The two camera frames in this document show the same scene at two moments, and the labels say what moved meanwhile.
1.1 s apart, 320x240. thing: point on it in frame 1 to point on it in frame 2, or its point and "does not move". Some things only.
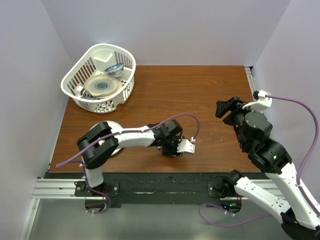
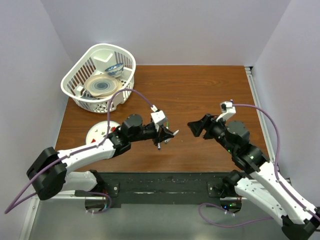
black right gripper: (234, 104) to (208, 120)
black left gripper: (165, 152) to (161, 134)
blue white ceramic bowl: (115, 70) does not move
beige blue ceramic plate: (102, 86) does not move
